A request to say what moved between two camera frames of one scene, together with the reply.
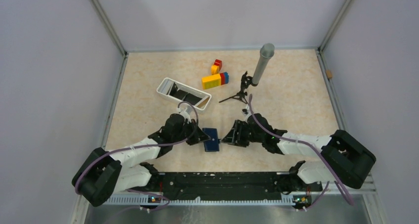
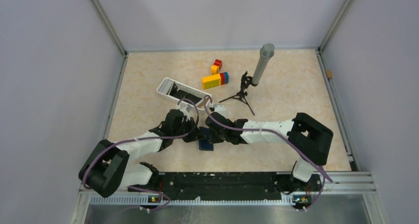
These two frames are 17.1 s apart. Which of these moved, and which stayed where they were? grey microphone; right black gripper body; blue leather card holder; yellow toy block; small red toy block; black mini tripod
Moved: blue leather card holder; right black gripper body
Stayed: grey microphone; small red toy block; yellow toy block; black mini tripod
